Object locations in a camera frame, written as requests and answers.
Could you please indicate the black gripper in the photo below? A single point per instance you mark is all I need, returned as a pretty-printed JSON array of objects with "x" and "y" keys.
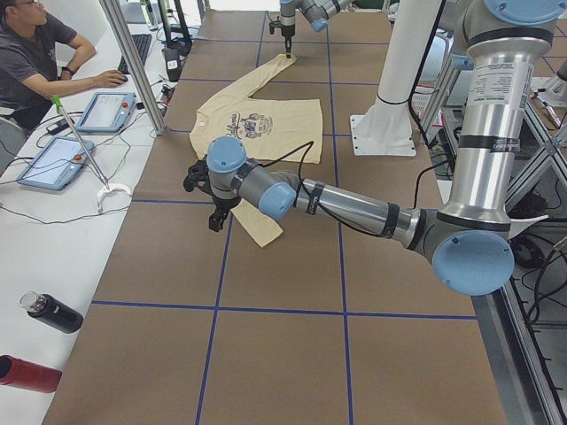
[
  {"x": 287, "y": 32},
  {"x": 221, "y": 204}
]

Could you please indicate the cream long-sleeve printed shirt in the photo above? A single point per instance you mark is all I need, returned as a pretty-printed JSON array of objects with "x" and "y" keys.
[{"x": 237, "y": 135}]

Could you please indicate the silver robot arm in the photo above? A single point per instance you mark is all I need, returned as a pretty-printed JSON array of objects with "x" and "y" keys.
[
  {"x": 317, "y": 13},
  {"x": 467, "y": 240}
]

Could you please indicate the black monitor stand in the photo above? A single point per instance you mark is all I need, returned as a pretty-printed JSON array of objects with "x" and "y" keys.
[{"x": 177, "y": 35}]

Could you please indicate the black keyboard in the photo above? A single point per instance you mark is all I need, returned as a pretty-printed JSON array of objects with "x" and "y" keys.
[{"x": 142, "y": 43}]

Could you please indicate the upper blue teach pendant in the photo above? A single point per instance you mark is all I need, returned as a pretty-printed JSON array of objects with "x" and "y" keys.
[{"x": 106, "y": 112}]

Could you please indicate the blue teach pendant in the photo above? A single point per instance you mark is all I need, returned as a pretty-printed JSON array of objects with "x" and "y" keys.
[
  {"x": 57, "y": 164},
  {"x": 106, "y": 112}
]

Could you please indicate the lower blue teach pendant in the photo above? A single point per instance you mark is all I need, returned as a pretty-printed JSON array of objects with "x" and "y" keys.
[{"x": 57, "y": 164}]

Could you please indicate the black water bottle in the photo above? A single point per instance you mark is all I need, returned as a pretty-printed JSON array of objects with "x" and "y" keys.
[{"x": 52, "y": 312}]

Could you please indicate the seated man grey shirt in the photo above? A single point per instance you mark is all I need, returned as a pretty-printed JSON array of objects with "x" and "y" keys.
[{"x": 39, "y": 58}]

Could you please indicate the red bottle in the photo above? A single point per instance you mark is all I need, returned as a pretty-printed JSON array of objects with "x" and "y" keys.
[{"x": 26, "y": 375}]

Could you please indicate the white plastic chair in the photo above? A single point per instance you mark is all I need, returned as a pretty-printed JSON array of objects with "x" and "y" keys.
[{"x": 518, "y": 226}]

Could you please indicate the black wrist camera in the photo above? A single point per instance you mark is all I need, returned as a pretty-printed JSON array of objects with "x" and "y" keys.
[
  {"x": 198, "y": 178},
  {"x": 273, "y": 25}
]

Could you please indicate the aluminium frame post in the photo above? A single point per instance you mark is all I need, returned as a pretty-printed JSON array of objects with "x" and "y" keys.
[{"x": 119, "y": 26}]

